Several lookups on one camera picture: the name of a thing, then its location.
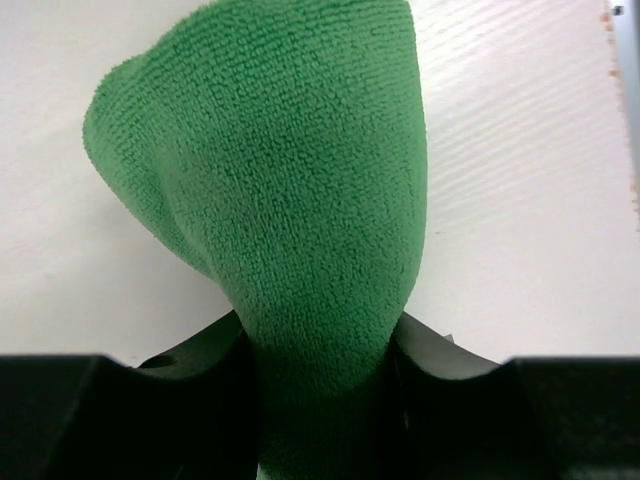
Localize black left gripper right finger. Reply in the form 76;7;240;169
391;315;639;480

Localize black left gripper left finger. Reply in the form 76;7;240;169
1;313;258;479

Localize green towel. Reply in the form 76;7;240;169
83;1;427;479

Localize aluminium front rail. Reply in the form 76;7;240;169
607;0;639;211

